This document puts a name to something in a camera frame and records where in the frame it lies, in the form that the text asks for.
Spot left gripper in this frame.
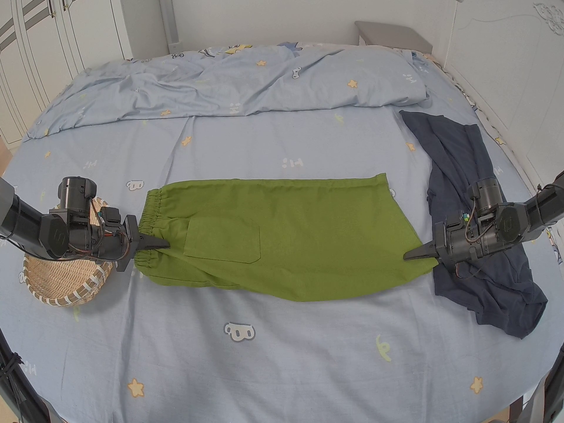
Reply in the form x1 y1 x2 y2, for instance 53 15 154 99
90 214 138 273

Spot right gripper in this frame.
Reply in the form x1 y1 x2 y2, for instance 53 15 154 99
433 221 491 264

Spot green shorts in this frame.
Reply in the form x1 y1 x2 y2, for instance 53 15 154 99
132 172 432 303

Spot round woven basket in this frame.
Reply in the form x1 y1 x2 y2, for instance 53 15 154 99
22 197 116 308

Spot dark blue garment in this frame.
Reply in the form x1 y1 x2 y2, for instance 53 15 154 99
399 110 548 339

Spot bed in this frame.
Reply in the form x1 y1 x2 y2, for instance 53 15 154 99
0 0 564 423

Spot white wardrobe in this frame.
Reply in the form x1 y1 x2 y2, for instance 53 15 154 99
0 0 135 149

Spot grey bedside table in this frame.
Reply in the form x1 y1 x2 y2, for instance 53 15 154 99
355 20 434 56

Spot pale blue quilt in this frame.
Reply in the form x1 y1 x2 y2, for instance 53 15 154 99
22 42 432 142

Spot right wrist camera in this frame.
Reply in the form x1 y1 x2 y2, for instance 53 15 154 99
446 213 471 237

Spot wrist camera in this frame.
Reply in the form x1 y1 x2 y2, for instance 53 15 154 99
446 213 471 237
99 207 122 231

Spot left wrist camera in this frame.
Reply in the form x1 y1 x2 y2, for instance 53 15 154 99
99 207 122 231

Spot grey vertical wall duct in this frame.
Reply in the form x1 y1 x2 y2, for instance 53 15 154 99
155 0 181 56

